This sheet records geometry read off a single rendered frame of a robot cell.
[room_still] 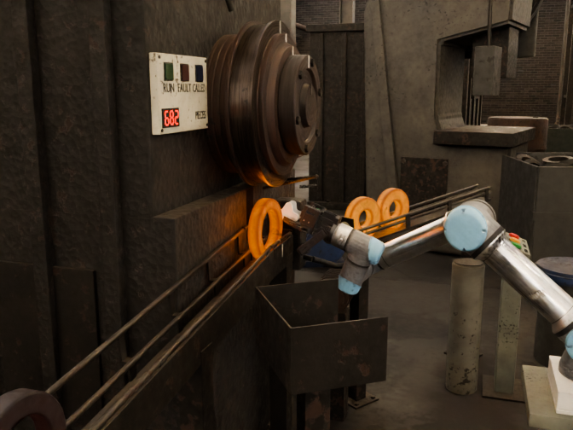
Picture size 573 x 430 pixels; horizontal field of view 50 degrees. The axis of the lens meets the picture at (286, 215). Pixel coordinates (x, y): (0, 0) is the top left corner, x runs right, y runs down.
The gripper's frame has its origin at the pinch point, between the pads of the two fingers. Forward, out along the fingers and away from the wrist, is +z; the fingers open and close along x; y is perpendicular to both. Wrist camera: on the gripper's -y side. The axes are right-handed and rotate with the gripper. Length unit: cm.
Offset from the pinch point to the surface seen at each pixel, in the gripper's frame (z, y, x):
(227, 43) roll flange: 24, 45, 20
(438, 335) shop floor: -67, -57, -108
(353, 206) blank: -17.4, 4.2, -29.8
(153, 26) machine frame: 27, 45, 54
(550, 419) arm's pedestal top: -95, -16, 12
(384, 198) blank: -25, 9, -43
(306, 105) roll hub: -1.2, 36.6, 13.6
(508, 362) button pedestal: -91, -34, -57
